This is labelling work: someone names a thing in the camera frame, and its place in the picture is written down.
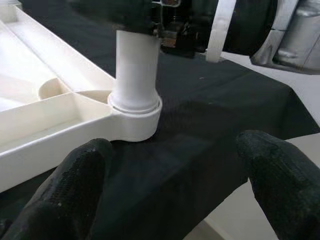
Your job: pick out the white plastic table leg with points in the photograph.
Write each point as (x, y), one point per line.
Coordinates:
(137, 70)

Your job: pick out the black tablecloth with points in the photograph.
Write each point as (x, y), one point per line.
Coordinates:
(212, 112)

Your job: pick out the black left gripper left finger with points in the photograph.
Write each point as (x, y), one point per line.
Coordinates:
(65, 190)

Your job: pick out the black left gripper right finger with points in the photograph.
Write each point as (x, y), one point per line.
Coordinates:
(285, 180)

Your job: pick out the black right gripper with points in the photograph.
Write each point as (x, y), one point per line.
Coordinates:
(185, 30)

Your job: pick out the white plastic table top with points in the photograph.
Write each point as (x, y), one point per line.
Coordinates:
(37, 120)

